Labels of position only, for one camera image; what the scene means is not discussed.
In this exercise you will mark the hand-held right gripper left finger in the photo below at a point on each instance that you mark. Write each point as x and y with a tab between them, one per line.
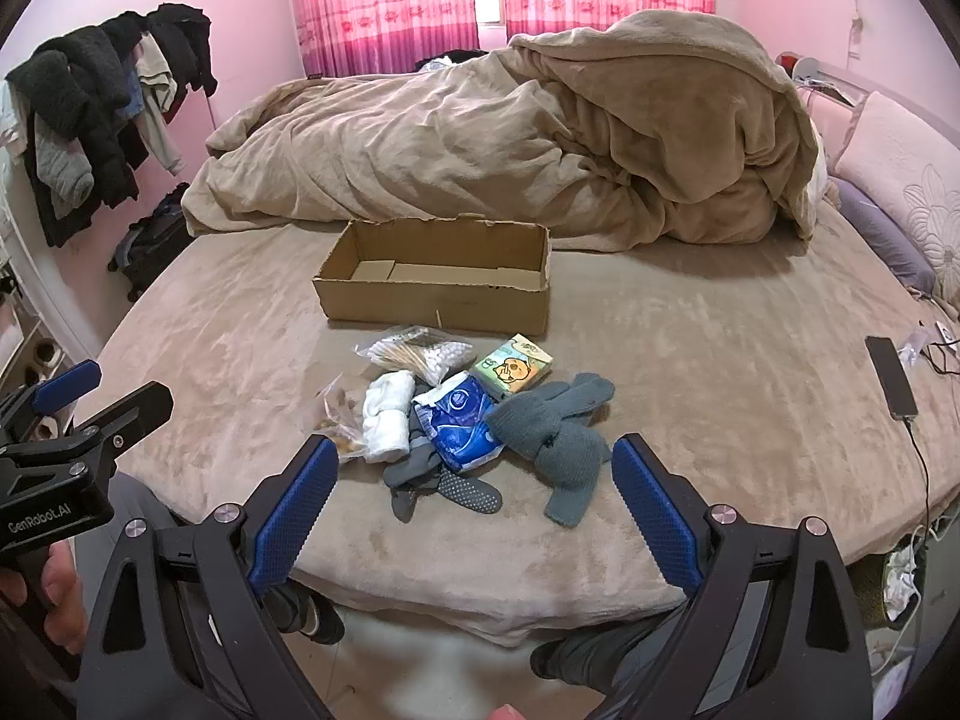
296	510

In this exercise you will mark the grey headboard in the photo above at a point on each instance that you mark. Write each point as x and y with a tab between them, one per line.
847	79

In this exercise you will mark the blue tissue pack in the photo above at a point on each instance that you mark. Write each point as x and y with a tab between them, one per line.
457	420

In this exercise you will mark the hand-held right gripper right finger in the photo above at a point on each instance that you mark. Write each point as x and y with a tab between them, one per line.
660	517

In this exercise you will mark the pair of grey knit gloves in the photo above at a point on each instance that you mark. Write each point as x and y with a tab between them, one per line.
555	435

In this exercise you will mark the black suitcase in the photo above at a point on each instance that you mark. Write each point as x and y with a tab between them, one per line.
150	240

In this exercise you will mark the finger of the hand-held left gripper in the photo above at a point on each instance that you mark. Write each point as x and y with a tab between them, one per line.
69	382
127	409

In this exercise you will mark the white charger plug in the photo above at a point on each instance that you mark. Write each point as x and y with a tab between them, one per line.
943	332

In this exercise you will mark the person's right leg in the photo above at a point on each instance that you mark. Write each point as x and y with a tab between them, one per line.
585	652

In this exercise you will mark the purple pillow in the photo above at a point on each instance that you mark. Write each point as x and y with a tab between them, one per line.
877	232

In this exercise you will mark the white towel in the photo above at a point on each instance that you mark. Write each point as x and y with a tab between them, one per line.
386	420

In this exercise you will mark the beige shirt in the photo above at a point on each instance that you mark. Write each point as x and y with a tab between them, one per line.
161	90

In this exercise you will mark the black fleece jacket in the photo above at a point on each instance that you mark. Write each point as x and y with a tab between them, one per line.
82	82

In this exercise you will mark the green tissue pack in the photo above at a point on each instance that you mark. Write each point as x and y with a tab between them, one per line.
514	367

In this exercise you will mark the floral pink pillow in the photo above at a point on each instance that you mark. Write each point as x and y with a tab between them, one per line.
900	157

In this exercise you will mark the grey garment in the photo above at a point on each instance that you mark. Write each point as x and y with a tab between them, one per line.
64	172

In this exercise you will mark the cardboard box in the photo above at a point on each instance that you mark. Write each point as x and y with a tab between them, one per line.
427	307

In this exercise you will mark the dark cloth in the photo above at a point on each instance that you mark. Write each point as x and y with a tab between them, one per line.
450	58

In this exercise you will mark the person's leg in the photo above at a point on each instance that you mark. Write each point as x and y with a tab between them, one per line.
585	652
300	607

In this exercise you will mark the black phone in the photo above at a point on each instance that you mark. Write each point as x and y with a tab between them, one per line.
890	375

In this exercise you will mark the wide pink curtain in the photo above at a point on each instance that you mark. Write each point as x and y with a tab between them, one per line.
382	0

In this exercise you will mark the white shelf unit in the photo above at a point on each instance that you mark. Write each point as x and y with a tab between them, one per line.
30	345

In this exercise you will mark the clear bag of cotton swabs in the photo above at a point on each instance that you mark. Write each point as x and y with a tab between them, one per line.
420	352

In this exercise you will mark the dark grey grip socks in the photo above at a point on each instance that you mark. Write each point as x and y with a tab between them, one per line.
442	480

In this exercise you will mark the person's left leg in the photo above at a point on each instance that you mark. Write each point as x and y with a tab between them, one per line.
300	607

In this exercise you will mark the clear snack bag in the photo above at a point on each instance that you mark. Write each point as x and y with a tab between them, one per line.
345	427

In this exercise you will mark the beige duvet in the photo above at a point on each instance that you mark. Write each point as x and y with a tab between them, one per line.
525	135

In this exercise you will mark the black coat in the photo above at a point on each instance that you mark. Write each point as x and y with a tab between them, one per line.
184	37

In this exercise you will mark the person's left hand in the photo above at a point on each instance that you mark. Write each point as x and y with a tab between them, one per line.
58	592

